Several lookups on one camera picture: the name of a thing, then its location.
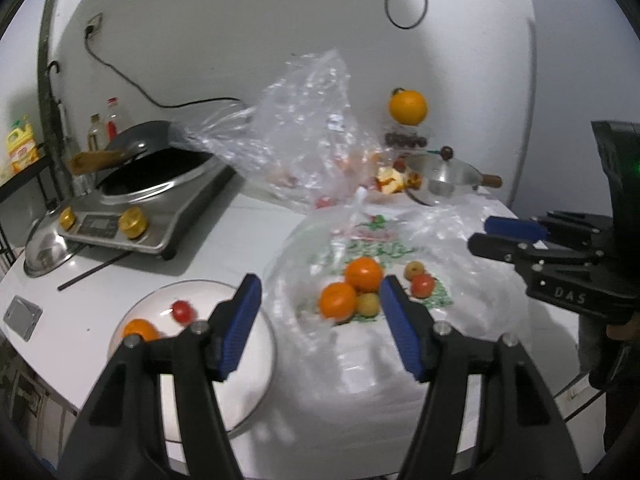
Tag red cherry tomato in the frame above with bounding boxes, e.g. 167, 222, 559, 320
171, 299, 196, 325
410, 273, 436, 299

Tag yellow longan fruit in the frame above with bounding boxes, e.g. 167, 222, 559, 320
356, 292, 381, 318
404, 260, 426, 282

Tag mandarin orange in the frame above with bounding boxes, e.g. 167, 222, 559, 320
122, 318, 160, 342
344, 257, 384, 294
318, 282, 357, 323

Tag white round plate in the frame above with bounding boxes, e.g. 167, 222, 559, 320
106, 278, 278, 443

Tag flat printed plastic bag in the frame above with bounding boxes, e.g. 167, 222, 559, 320
264, 192, 530, 403

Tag steel saucepan with lid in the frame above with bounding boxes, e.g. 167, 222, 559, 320
404, 146, 503, 205

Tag silver induction cooker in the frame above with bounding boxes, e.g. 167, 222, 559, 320
56, 148, 234, 260

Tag orange peel scraps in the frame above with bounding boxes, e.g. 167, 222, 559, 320
375, 167, 422, 195

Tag black chopstick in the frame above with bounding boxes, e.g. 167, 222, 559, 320
56, 252, 132, 292

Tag large orange on stand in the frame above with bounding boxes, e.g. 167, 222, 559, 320
388, 88, 428, 127

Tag crumpled clear plastic bag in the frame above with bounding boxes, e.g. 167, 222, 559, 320
168, 49, 385, 211

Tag steel pot lid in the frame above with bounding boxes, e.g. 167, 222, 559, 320
23, 203, 85, 278

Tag oil bottle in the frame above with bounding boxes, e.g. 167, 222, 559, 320
87, 114, 108, 151

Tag red cap sauce bottle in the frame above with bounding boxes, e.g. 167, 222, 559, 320
105, 98, 122, 141

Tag grey smartphone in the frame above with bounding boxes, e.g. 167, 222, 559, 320
3, 296, 42, 342

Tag black metal shelf rack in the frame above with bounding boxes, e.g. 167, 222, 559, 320
0, 152, 59, 266

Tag yellow detergent jug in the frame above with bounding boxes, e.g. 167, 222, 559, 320
6, 116, 40, 174

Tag black wok wooden handle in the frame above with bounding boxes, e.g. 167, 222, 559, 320
66, 120, 171, 176

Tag black cooker power cable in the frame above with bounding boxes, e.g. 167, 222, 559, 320
83, 29, 246, 111

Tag cooker wall socket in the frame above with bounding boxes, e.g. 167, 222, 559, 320
85, 13, 103, 39

